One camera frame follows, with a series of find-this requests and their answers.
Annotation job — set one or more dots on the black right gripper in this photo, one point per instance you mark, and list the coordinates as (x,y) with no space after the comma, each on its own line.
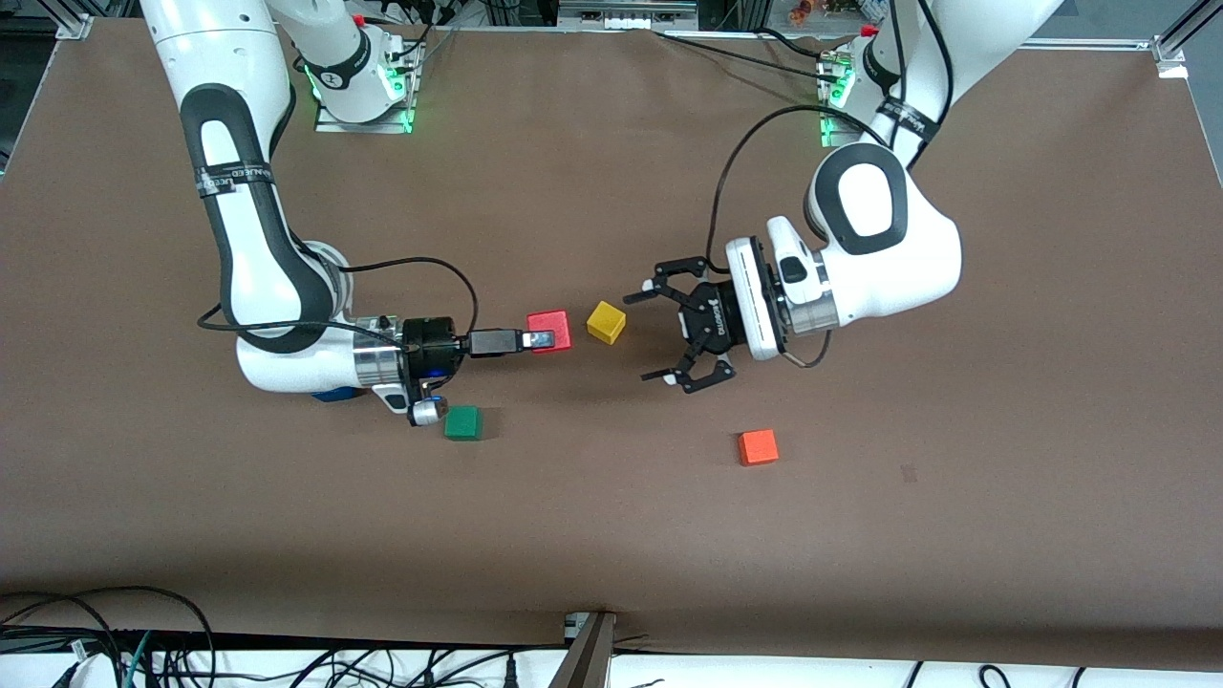
(427,347)

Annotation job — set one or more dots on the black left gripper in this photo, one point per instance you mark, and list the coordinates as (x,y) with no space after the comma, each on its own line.
(712,322)

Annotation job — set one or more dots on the red block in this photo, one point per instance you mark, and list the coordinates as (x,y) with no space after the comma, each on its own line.
(552,322)

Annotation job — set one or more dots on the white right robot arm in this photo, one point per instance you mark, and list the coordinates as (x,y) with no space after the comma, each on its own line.
(248,239)

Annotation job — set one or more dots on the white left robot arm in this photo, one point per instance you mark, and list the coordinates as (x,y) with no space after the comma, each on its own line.
(898,268)

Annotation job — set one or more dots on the yellow block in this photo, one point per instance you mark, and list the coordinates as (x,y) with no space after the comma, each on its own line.
(606,322)

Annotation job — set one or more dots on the green block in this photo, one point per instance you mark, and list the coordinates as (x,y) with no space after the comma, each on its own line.
(462,423)

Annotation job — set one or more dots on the orange block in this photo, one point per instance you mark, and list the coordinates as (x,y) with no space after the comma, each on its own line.
(758,447)

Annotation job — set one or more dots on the blue block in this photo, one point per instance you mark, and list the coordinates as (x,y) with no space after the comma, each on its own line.
(334,394)

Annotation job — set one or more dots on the small orange toy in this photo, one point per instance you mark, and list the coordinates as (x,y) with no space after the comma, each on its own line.
(800,11)

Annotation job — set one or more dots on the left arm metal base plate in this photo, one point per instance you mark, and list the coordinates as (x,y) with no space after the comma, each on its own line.
(833,141)

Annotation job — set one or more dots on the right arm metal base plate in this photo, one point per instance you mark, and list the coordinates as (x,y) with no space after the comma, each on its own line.
(330,126)

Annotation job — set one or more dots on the metal rail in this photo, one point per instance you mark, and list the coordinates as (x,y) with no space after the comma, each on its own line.
(626,14)

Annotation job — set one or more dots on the metal post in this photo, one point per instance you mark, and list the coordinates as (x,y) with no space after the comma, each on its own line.
(588,659)

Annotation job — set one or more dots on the metal corner bracket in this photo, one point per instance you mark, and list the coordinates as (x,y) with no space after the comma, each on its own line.
(1170,57)
(76,27)

